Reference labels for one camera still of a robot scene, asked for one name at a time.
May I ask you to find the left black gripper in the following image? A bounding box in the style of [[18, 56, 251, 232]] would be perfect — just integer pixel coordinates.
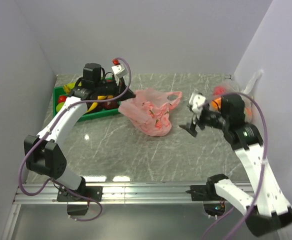
[[95, 74, 136, 104]]

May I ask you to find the green fake apple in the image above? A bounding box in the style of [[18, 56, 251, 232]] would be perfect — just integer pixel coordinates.
[[55, 102, 65, 113]]

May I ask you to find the small yellow banana bunch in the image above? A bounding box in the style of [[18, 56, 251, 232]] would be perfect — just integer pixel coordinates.
[[62, 82, 77, 95]]

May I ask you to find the clear bag of fruits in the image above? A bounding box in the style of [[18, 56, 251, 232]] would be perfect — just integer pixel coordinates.
[[209, 70, 264, 123]]

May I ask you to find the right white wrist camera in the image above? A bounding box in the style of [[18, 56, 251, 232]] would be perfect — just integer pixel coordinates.
[[187, 92, 206, 119]]

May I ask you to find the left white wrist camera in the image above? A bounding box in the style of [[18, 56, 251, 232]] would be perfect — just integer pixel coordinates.
[[111, 64, 128, 79]]

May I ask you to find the red fake strawberry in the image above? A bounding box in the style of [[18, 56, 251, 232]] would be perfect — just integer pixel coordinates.
[[57, 95, 67, 104]]

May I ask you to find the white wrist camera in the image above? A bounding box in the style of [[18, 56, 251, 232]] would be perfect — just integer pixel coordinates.
[[187, 92, 206, 119], [111, 64, 128, 79]]

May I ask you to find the aluminium mounting rail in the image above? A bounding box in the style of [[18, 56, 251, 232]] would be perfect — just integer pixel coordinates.
[[13, 182, 206, 205]]

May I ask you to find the dark red fake fruit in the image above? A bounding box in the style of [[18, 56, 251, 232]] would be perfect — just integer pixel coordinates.
[[102, 101, 119, 110]]

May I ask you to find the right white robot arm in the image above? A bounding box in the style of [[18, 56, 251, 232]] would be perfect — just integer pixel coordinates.
[[181, 92, 292, 240]]

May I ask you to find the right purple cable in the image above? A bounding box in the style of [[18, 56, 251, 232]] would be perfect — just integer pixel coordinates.
[[200, 91, 269, 240]]

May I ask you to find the yellow fake banana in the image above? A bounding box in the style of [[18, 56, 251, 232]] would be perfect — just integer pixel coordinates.
[[86, 95, 113, 113]]

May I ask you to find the green plastic tray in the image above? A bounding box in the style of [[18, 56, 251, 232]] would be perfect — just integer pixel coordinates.
[[52, 77, 122, 123]]

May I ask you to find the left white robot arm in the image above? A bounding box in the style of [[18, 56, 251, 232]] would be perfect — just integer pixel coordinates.
[[19, 57, 135, 201]]

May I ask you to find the pink plastic bag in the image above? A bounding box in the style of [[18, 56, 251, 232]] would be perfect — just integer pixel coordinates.
[[118, 88, 182, 137]]

